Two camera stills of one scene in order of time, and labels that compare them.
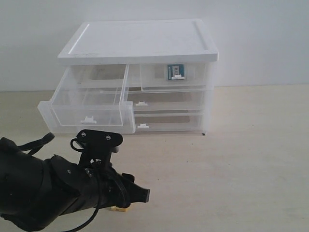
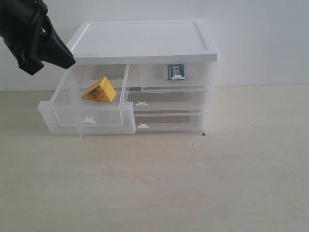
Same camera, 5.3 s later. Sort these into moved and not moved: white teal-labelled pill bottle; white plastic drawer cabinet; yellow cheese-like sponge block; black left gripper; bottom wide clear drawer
Moved: black left gripper; yellow cheese-like sponge block
Not moved: white teal-labelled pill bottle; white plastic drawer cabinet; bottom wide clear drawer
